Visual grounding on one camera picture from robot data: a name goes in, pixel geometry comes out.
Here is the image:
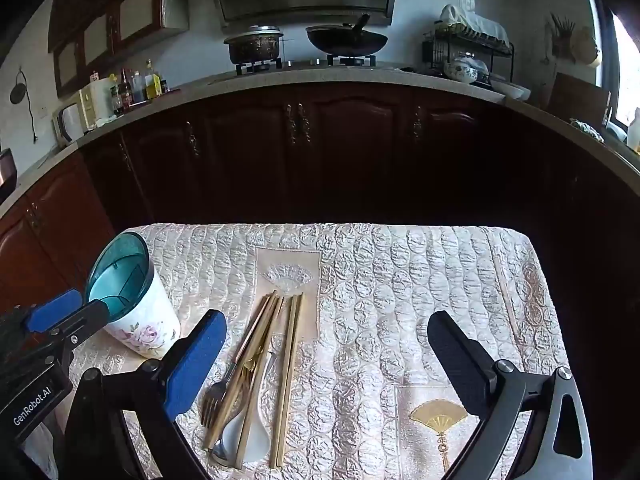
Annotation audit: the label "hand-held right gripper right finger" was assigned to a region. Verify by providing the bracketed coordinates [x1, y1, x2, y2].
[426, 310, 593, 480]

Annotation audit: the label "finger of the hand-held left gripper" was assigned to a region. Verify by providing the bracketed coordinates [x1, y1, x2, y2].
[49, 298, 111, 357]
[0, 287, 85, 344]

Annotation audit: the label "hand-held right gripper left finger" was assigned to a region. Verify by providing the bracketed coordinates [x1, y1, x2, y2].
[62, 309, 228, 480]

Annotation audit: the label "small gold fork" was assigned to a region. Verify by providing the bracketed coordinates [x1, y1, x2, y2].
[239, 345, 266, 386]

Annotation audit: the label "teal floral utensil holder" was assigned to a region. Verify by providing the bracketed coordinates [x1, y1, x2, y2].
[86, 230, 182, 359]

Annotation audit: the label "white ceramic spoon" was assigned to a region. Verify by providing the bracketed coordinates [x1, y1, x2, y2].
[222, 352, 276, 463]

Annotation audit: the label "quilted cream tablecloth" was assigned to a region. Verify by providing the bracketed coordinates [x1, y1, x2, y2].
[50, 222, 571, 480]

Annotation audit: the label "white electric kettle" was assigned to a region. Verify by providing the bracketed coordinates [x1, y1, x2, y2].
[52, 102, 86, 146]

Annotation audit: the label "dark wooden base cabinets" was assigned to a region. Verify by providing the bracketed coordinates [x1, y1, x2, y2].
[0, 82, 640, 311]

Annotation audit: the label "yellow oil bottle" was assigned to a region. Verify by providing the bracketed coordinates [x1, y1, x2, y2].
[145, 60, 163, 101]

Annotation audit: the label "white bowl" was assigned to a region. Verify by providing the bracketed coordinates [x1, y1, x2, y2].
[492, 80, 532, 102]

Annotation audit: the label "brown cutting board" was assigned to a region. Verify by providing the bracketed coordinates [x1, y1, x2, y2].
[547, 72, 612, 128]

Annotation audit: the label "floral ceramic bowl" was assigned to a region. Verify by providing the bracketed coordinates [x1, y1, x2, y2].
[444, 57, 492, 83]

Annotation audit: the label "speckled stone countertop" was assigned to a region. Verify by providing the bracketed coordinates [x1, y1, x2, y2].
[0, 62, 640, 221]

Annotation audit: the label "gas stove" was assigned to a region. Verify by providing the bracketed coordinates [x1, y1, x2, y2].
[235, 55, 401, 76]

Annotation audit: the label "blackened pot with lid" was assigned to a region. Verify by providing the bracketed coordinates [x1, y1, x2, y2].
[223, 25, 284, 66]

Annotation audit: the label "black wok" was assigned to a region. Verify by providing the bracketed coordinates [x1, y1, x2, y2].
[305, 22, 390, 57]

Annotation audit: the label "bright window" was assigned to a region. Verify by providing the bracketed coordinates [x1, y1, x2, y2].
[607, 10, 640, 126]

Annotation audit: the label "white cloth cover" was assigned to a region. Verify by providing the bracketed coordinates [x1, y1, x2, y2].
[440, 4, 511, 48]

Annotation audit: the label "woven basket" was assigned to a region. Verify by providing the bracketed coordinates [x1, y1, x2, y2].
[570, 27, 601, 67]

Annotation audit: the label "black round wall hanger cord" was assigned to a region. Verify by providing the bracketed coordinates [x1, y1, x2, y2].
[10, 67, 38, 143]

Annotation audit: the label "wooden wall cabinets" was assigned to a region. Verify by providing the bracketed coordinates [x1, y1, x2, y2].
[47, 0, 188, 98]

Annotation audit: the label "black wire dish rack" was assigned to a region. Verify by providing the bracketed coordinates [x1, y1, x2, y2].
[422, 4, 516, 86]

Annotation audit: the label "wall utensil holder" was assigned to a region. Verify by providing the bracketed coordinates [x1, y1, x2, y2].
[547, 12, 576, 61]

